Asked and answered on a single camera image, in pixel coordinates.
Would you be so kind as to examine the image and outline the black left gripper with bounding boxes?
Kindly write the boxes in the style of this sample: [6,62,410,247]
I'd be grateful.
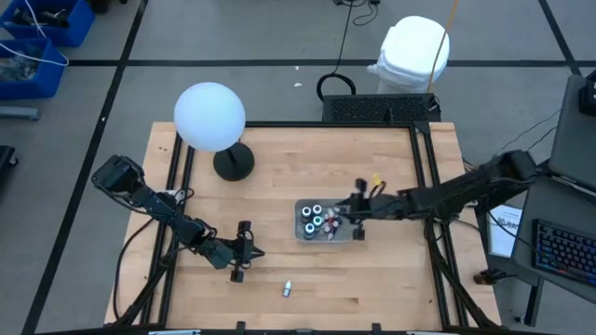
[204,221,265,284]

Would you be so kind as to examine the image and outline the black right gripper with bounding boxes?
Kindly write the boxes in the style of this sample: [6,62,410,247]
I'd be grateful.
[335,178,402,241]

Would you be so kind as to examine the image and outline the grey plastic bin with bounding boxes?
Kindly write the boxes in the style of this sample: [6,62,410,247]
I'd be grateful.
[293,198,359,244]

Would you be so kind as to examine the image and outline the black perforated computer case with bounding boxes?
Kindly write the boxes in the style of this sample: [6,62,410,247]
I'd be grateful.
[321,92,442,125]

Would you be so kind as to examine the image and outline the white globe table lamp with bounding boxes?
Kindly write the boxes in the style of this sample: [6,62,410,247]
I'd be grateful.
[173,82,256,182]

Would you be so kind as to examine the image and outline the black floor plug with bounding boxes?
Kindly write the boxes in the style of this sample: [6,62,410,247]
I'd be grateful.
[473,268,518,286]

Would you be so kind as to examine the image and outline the white paper sheet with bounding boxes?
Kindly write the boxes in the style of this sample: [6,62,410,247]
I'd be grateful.
[486,203,525,260]

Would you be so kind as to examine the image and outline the white bagged trash can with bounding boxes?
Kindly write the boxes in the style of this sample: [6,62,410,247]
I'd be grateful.
[366,15,452,95]

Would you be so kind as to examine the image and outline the grey desk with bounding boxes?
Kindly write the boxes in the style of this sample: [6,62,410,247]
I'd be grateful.
[510,157,596,327]

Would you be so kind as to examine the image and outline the black backlit keyboard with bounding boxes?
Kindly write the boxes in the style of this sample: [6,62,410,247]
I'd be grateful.
[532,218,596,288]

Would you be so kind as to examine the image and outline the black desk device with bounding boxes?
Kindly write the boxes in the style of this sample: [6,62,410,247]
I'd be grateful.
[578,68,596,117]

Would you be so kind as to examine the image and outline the black floor object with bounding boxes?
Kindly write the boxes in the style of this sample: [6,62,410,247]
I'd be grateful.
[0,145,20,187]

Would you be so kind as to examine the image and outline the blue storage bin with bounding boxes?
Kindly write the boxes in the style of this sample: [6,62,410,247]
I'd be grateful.
[0,37,67,101]
[0,0,97,48]

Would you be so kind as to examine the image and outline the grey metal bar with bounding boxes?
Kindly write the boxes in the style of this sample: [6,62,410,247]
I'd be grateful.
[0,105,42,122]

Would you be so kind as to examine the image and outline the black hardware parts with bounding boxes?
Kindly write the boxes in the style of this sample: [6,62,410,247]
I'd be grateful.
[11,7,71,28]

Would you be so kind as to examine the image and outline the black aluminium table frame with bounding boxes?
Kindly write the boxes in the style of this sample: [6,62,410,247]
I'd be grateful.
[104,119,503,335]

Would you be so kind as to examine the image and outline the black coiled floor cable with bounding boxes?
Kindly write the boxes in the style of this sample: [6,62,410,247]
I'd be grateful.
[316,0,358,102]

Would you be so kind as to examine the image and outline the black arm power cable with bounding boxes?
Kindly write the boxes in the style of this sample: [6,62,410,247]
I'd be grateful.
[113,218,157,322]

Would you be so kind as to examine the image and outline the yellow hanging cable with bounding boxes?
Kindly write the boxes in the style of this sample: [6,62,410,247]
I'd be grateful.
[427,0,461,93]

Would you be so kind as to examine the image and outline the white cable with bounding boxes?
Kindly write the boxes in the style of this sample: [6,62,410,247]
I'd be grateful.
[0,0,70,67]

